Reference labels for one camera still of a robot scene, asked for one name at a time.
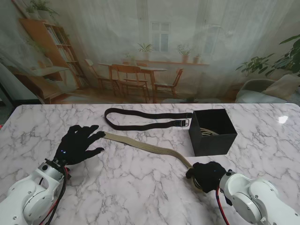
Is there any black belt storage box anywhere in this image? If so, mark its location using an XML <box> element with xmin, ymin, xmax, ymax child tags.
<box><xmin>188</xmin><ymin>108</ymin><xmax>238</xmax><ymax>157</ymax></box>

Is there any dark brown braided belt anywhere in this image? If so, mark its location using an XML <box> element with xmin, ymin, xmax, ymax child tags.
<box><xmin>104</xmin><ymin>108</ymin><xmax>193</xmax><ymax>132</ymax></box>

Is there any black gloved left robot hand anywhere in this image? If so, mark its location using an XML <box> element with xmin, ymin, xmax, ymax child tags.
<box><xmin>53</xmin><ymin>125</ymin><xmax>106</xmax><ymax>165</ymax></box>

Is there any red black left arm cable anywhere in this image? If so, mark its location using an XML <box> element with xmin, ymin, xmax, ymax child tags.
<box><xmin>35</xmin><ymin>166</ymin><xmax>71</xmax><ymax>225</ymax></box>

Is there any red black right arm cable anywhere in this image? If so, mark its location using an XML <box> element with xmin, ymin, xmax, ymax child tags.
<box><xmin>215</xmin><ymin>186</ymin><xmax>232</xmax><ymax>225</ymax></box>

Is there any printed room scene backdrop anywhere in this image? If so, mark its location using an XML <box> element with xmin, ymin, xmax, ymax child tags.
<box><xmin>0</xmin><ymin>0</ymin><xmax>300</xmax><ymax>105</ymax></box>

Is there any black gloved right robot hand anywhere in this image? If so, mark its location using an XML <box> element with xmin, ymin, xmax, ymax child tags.
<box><xmin>186</xmin><ymin>161</ymin><xmax>228</xmax><ymax>194</ymax></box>

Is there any red black arm cable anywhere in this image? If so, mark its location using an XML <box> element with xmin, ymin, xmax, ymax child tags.
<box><xmin>35</xmin><ymin>166</ymin><xmax>71</xmax><ymax>225</ymax></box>
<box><xmin>215</xmin><ymin>186</ymin><xmax>232</xmax><ymax>225</ymax></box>

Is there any beige braided belt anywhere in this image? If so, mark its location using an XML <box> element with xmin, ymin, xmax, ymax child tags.
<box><xmin>199</xmin><ymin>127</ymin><xmax>220</xmax><ymax>138</ymax></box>
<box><xmin>103</xmin><ymin>131</ymin><xmax>204</xmax><ymax>193</ymax></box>

